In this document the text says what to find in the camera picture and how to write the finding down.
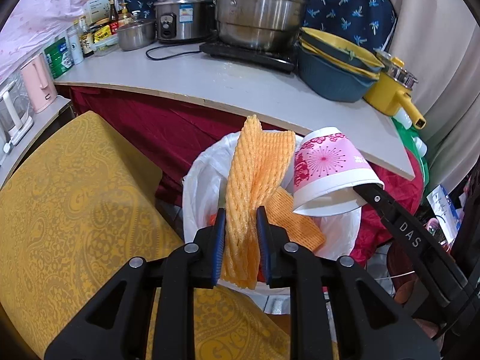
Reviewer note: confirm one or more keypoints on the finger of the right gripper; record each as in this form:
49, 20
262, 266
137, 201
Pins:
445, 293
465, 250

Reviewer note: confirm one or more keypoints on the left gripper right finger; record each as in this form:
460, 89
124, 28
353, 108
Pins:
337, 310

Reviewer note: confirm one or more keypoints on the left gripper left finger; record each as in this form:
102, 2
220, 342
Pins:
146, 310

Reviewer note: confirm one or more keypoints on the pink paper cup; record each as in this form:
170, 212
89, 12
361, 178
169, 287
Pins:
327, 166

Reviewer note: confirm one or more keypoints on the orange foam net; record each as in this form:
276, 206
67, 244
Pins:
258, 191

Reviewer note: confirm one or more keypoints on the white lined trash bin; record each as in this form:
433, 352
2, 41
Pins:
205, 192

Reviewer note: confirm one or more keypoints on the yellow patterned tablecloth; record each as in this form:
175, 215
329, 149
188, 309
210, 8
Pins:
72, 215

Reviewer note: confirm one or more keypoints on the yellow saucepan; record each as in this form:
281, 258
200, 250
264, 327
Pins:
394, 89

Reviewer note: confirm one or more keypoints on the red cabinet curtain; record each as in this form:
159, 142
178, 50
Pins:
172, 134

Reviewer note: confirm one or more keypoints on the blue yellow basin stack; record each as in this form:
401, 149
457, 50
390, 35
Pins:
334, 67

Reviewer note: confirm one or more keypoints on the white glass kettle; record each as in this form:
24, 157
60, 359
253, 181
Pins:
16, 114

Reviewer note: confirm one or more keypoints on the pink electric kettle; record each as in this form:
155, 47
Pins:
38, 83

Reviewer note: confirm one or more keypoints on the black induction cooker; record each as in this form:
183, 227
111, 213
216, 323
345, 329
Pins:
283, 62

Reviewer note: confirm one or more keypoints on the small steel pot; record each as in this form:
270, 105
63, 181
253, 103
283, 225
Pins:
136, 35

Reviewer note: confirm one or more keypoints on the soy sauce bottle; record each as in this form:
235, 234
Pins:
86, 37

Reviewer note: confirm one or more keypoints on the white bottle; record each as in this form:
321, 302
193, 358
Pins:
75, 45

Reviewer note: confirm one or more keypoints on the steel rice cooker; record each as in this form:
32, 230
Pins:
184, 20

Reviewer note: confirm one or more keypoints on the large steel steamer pot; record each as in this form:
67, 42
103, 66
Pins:
265, 25

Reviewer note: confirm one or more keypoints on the white carton box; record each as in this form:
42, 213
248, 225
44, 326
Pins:
96, 10

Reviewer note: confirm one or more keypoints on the pink dotted curtain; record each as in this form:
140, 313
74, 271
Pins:
31, 24

